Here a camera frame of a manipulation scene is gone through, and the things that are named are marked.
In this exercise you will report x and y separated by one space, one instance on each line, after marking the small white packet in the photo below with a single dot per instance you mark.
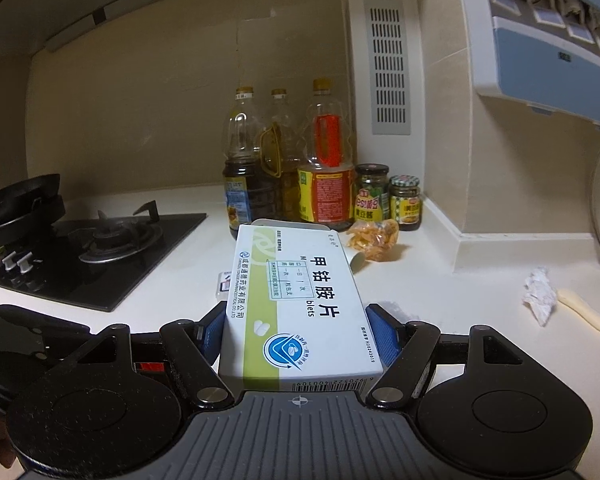
224 285

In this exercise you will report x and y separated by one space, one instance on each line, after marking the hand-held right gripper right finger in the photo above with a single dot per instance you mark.
384 336

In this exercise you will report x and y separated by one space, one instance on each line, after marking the black frying pan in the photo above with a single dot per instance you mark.
20 200

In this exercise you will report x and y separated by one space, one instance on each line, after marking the white green medicine box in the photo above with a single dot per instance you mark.
300 310

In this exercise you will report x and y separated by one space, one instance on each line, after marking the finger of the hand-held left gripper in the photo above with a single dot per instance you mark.
40 325

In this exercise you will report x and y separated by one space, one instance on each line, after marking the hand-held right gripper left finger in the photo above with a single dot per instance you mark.
212 334

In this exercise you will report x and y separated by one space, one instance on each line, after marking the red label oil bottle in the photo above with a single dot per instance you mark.
330 180

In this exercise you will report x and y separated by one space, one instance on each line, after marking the grey vent grille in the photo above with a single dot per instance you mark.
387 67

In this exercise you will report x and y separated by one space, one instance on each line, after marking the orange plastic wrapper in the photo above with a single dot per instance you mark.
372 240

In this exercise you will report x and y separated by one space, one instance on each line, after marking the yellow label sauce jar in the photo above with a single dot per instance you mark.
405 205

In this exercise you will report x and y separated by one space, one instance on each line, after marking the green pickle jar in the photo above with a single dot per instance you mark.
371 190

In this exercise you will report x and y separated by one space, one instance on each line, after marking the dark soy sauce bottle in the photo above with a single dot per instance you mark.
240 170

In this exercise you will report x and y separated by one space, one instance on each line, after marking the black gas stove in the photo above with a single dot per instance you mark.
130 255

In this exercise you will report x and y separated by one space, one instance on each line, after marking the blue white wall rack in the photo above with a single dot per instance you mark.
540 45

